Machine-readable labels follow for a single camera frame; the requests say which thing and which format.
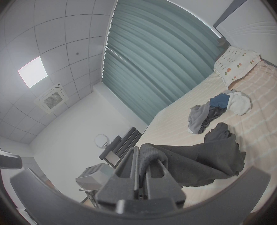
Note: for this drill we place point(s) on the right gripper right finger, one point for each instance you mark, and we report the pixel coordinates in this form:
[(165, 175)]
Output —
[(167, 189)]

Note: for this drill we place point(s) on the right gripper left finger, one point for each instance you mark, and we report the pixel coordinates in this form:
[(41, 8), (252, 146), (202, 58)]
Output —
[(125, 181)]

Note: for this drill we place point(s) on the black T-shirt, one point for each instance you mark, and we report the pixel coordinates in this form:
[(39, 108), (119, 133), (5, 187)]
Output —
[(199, 163)]

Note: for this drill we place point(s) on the bed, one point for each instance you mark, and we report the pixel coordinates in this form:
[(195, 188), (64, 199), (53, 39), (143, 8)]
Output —
[(257, 135)]

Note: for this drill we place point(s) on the black chest of drawers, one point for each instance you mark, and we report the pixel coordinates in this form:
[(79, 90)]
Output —
[(126, 140)]

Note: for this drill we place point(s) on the grey garment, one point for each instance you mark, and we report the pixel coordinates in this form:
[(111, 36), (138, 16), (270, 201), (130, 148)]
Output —
[(195, 118)]

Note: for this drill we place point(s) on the black lace garment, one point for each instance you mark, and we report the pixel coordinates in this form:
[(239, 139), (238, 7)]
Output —
[(212, 117)]

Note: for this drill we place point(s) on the dark blue garment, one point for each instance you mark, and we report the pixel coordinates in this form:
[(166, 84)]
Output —
[(220, 101)]

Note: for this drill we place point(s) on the ceiling air conditioner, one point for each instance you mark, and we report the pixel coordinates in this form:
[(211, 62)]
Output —
[(51, 98)]

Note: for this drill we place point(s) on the white garment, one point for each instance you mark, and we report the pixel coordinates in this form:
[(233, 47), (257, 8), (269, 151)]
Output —
[(240, 104)]

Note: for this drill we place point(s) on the blue-green curtain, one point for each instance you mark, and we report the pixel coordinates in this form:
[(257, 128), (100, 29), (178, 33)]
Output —
[(152, 55)]

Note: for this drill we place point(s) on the white printed pillow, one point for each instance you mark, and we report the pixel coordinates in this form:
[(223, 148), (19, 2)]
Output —
[(236, 63)]

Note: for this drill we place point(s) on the square ceiling light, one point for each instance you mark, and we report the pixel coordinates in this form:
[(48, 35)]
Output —
[(32, 72)]

